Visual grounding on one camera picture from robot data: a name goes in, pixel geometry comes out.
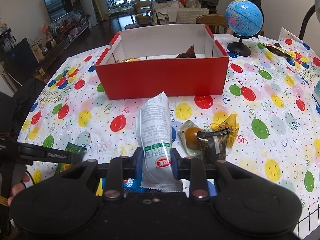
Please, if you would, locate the blue cookie packet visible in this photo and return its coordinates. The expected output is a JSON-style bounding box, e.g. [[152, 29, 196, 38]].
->
[[123, 178, 147, 193]]

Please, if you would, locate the black snack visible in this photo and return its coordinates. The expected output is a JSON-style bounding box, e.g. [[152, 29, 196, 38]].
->
[[197, 128, 230, 164]]

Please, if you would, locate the clear egg snack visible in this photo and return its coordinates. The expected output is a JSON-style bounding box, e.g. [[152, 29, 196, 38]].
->
[[178, 120, 204, 157]]

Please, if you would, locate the white green snack packet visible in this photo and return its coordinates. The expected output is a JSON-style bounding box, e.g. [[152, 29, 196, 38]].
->
[[136, 92, 183, 192]]

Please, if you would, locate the yellow candy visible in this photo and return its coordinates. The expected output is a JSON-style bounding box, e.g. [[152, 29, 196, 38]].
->
[[210, 113, 240, 149]]

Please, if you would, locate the red yellow rice cracker bag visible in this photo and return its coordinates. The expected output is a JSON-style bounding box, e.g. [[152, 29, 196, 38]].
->
[[119, 57, 141, 63]]

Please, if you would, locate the dark brown shiny snack bag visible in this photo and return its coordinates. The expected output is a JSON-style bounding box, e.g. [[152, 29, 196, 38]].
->
[[176, 46, 196, 59]]

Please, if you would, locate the person left hand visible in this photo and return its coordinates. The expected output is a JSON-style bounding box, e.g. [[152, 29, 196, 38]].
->
[[8, 173, 30, 206]]

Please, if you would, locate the balloon pattern tablecloth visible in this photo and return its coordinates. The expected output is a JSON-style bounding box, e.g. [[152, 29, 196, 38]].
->
[[18, 29, 319, 238]]

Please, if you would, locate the red cardboard box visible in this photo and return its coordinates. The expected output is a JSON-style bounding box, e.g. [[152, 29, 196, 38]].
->
[[95, 24, 229, 100]]

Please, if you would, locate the tv cabinet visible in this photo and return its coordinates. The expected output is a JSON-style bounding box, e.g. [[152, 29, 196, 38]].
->
[[39, 17, 90, 70]]

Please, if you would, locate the tissue pack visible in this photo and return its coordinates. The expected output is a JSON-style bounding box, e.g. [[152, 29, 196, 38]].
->
[[312, 80, 320, 106]]

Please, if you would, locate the television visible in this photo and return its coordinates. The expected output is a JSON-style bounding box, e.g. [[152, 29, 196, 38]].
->
[[44, 0, 73, 22]]

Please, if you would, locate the dark wrapper on table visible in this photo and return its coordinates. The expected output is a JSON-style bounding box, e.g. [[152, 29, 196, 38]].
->
[[263, 43, 292, 59]]

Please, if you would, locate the small round stool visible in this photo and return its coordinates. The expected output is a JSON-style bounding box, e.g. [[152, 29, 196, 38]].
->
[[125, 23, 139, 30]]

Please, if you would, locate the blue desk globe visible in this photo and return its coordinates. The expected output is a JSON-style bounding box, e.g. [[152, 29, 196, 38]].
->
[[225, 0, 264, 57]]

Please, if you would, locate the sofa with cream cover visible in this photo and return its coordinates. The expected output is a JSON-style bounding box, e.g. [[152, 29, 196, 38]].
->
[[152, 0, 209, 25]]

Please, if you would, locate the coffee table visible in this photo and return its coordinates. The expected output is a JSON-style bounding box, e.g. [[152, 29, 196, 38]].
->
[[105, 3, 136, 23]]

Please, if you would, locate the silver desk lamp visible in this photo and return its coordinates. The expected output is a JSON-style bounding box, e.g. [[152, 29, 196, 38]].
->
[[299, 0, 319, 40]]

